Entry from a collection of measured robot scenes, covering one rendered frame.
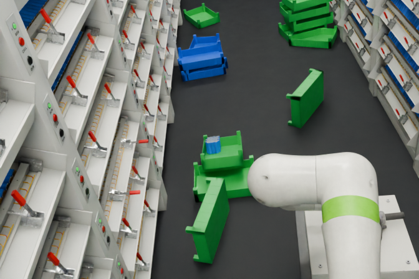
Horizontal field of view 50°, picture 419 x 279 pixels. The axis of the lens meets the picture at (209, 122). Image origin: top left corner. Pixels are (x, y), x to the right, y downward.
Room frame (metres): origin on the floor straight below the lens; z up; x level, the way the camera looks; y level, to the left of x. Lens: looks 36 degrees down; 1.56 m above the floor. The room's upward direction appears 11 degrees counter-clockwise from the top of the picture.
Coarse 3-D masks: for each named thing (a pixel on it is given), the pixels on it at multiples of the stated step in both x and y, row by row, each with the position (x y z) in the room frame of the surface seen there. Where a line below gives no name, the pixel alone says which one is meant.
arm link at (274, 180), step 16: (256, 160) 0.79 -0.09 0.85; (272, 160) 0.76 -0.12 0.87; (288, 160) 0.75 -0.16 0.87; (304, 160) 0.74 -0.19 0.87; (256, 176) 0.74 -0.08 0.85; (272, 176) 0.72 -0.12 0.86; (288, 176) 0.72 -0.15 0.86; (304, 176) 0.71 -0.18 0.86; (256, 192) 0.72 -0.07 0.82; (272, 192) 0.70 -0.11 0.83; (288, 192) 0.70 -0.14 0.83; (304, 192) 0.69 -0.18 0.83; (288, 208) 0.94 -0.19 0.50; (304, 208) 0.94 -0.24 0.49
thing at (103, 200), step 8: (120, 120) 1.48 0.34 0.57; (120, 128) 1.43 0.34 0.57; (120, 136) 1.38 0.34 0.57; (112, 160) 1.25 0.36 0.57; (120, 160) 1.27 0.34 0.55; (112, 168) 1.20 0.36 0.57; (104, 192) 1.09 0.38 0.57; (104, 200) 1.06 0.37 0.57; (112, 200) 1.07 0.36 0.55; (104, 208) 1.02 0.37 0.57
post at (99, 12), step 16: (96, 0) 1.52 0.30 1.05; (96, 16) 1.52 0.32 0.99; (112, 48) 1.52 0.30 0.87; (112, 64) 1.52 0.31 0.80; (128, 64) 1.61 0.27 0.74; (128, 80) 1.54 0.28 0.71; (128, 96) 1.52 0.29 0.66; (144, 144) 1.52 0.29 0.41; (160, 176) 1.59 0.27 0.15; (160, 192) 1.52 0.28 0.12; (160, 208) 1.52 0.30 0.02
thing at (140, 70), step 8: (144, 40) 2.20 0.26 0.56; (152, 40) 2.21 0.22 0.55; (144, 48) 2.05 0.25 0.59; (152, 48) 2.17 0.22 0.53; (136, 56) 2.03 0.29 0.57; (144, 56) 2.05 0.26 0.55; (136, 64) 1.98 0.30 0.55; (144, 64) 1.99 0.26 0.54; (136, 72) 1.79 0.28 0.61; (144, 72) 1.91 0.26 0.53; (136, 80) 1.82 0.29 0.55; (144, 80) 1.84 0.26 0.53; (136, 88) 1.76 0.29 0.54; (144, 88) 1.77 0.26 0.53; (144, 96) 1.71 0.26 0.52
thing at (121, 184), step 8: (128, 112) 1.52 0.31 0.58; (136, 112) 1.51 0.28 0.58; (128, 120) 1.52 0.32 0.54; (136, 120) 1.51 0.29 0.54; (128, 128) 1.47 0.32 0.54; (136, 128) 1.47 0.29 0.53; (128, 136) 1.42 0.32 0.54; (136, 136) 1.42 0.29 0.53; (112, 152) 1.32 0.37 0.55; (120, 152) 1.32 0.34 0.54; (128, 152) 1.33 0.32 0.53; (128, 160) 1.28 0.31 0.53; (120, 168) 1.24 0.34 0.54; (128, 168) 1.24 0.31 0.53; (120, 176) 1.20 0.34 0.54; (128, 176) 1.20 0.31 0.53; (104, 184) 1.15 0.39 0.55; (112, 184) 1.15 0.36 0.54; (120, 184) 1.16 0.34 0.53; (112, 208) 1.05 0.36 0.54; (120, 208) 1.05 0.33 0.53; (112, 216) 1.01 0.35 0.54; (120, 216) 1.02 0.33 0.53; (112, 224) 0.98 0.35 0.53; (112, 232) 0.91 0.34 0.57
